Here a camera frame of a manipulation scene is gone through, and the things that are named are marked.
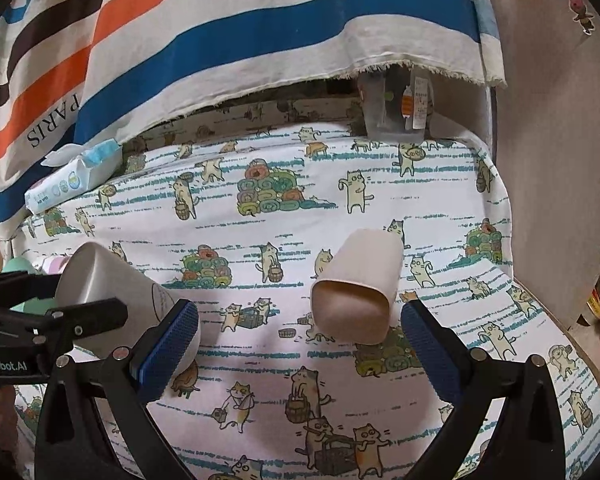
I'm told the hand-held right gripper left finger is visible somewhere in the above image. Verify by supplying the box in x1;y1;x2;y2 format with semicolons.
35;299;201;480

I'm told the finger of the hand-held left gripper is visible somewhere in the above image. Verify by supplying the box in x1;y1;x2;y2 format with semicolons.
44;298;130;347
0;271;70;312

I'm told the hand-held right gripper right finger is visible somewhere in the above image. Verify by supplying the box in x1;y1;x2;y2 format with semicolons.
400;299;567;480

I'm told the white cup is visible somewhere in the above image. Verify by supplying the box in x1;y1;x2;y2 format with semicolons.
54;241;202;377

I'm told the beige cup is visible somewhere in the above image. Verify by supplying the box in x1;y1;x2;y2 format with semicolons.
311;229;405;346

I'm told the mint green object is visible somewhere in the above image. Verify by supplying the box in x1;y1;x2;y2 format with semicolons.
1;256;42;277

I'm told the pink white object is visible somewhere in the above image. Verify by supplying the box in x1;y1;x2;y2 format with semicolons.
39;255;74;275

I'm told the wet wipes pack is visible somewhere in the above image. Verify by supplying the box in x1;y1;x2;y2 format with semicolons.
25;138;124;215

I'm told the cat printed blanket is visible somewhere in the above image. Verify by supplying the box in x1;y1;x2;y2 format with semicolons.
10;95;600;480

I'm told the grey wooden board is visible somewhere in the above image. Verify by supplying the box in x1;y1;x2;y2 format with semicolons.
472;0;600;328

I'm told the clear plastic container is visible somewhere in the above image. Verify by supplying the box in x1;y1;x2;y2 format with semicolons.
358;67;435;142

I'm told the striped cloth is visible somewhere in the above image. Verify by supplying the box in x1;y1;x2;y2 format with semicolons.
0;0;509;241

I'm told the cartoon sticker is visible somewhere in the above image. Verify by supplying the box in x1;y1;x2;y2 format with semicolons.
568;0;596;36

